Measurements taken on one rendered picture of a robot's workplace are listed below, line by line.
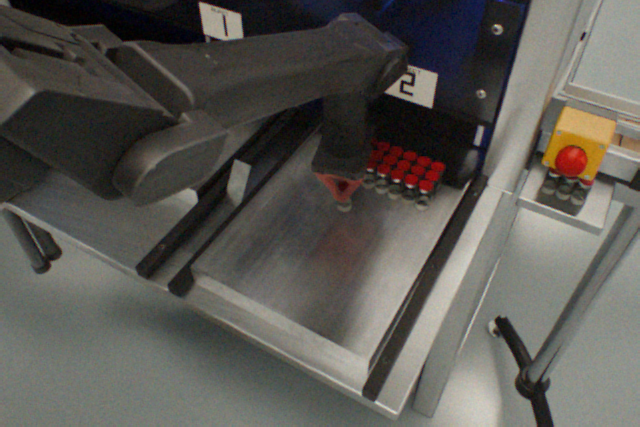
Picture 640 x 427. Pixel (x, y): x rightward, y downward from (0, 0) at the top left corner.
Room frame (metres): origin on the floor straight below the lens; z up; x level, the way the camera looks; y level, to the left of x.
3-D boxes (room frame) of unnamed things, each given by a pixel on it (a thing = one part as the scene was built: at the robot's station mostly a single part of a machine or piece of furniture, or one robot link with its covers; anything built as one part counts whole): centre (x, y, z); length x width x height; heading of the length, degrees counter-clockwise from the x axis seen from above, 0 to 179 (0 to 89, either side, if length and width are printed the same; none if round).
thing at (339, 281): (0.51, -0.03, 0.90); 0.34 x 0.26 x 0.04; 150
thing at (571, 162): (0.55, -0.34, 0.99); 0.04 x 0.04 x 0.04; 60
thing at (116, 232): (0.63, 0.10, 0.87); 0.70 x 0.48 x 0.02; 60
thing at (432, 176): (0.63, -0.09, 0.90); 0.18 x 0.02 x 0.05; 60
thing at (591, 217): (0.62, -0.39, 0.87); 0.14 x 0.13 x 0.02; 150
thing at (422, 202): (0.61, -0.08, 0.90); 0.18 x 0.02 x 0.05; 60
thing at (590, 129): (0.59, -0.36, 1.00); 0.08 x 0.07 x 0.07; 150
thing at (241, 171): (0.54, 0.15, 0.91); 0.14 x 0.03 x 0.06; 149
